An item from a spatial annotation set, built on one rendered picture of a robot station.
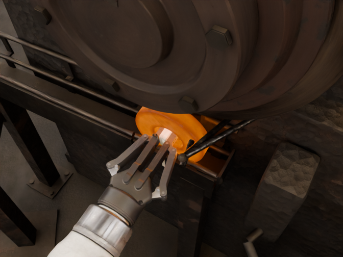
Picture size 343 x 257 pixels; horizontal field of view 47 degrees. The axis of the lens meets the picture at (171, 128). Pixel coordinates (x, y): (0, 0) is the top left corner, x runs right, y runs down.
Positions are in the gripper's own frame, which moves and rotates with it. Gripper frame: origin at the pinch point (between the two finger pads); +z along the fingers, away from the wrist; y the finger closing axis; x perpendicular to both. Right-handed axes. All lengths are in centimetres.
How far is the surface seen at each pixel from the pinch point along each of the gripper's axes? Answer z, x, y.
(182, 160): -11.4, 14.5, 8.9
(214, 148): 3.3, -6.2, 8.1
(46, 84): 3.0, -13.4, -38.9
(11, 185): -14, -76, -67
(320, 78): -1.4, 29.9, 21.4
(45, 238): -24, -74, -41
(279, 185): -2.8, 3.6, 22.7
